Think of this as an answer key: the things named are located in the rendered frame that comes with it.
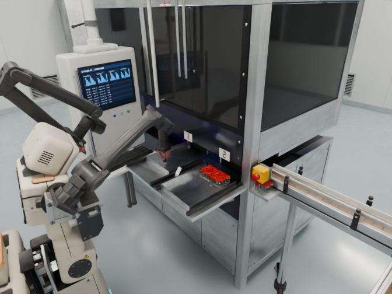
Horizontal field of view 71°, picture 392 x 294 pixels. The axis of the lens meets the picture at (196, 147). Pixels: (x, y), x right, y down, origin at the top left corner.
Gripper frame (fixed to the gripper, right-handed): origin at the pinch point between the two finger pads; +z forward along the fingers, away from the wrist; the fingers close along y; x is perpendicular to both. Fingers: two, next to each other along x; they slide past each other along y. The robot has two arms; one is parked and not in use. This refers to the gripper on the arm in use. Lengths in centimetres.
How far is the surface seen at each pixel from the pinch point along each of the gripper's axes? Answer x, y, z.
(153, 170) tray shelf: 3.4, -7.4, 6.1
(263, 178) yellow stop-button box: -64, 4, -6
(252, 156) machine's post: -55, 8, -15
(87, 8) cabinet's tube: 58, 4, -85
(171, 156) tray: 4.5, 12.1, 5.9
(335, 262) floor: -107, 69, 93
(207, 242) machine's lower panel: -23, 16, 75
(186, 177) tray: -19.5, -2.8, 5.4
